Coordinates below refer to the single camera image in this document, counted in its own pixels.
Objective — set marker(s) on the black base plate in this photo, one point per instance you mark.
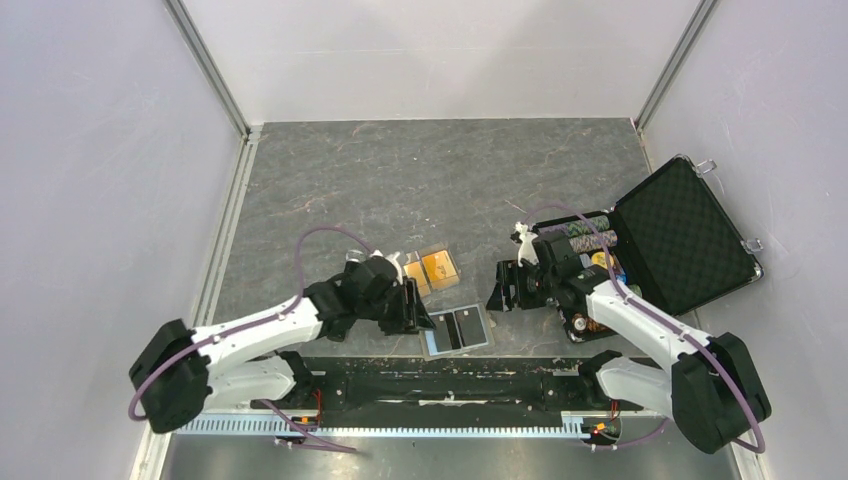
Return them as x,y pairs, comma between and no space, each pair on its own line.
394,392

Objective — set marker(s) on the clear acrylic card tray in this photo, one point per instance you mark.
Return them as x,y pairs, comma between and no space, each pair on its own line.
419,253

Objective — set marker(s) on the brown orange chip stack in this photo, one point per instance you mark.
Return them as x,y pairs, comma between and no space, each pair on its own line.
582,324

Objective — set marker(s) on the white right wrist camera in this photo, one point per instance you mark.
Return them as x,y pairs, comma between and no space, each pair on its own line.
523,237

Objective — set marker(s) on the black glitter stick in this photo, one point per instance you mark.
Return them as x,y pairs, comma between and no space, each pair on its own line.
337,335

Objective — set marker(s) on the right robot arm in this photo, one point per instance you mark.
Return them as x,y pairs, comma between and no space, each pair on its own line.
708,385

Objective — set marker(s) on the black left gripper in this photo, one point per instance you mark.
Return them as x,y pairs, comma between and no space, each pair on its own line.
411,317

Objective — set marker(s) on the gold card stack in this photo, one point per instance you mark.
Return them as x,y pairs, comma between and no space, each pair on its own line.
440,269
415,270

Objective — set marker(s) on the beige leather card holder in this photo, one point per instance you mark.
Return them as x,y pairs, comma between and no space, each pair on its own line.
427,336

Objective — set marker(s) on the purple yellow chip stack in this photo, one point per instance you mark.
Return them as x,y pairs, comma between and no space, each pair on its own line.
593,242

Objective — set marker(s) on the purple green chip stack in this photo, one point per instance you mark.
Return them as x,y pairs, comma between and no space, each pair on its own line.
576,228

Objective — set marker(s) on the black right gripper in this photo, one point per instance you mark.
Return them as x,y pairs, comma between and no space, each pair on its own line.
509,273

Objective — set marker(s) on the yellow dealer chip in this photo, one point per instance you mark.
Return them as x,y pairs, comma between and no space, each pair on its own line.
603,259

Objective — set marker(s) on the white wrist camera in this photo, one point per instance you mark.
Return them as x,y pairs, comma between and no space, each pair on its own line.
523,237
395,259

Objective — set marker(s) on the black card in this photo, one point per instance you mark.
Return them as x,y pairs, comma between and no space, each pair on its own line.
471,327
446,334

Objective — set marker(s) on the black poker chip case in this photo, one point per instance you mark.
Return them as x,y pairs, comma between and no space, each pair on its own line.
675,241

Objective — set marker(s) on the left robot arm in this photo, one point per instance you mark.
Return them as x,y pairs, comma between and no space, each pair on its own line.
184,371

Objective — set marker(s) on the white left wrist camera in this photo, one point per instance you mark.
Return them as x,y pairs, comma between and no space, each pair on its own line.
395,259

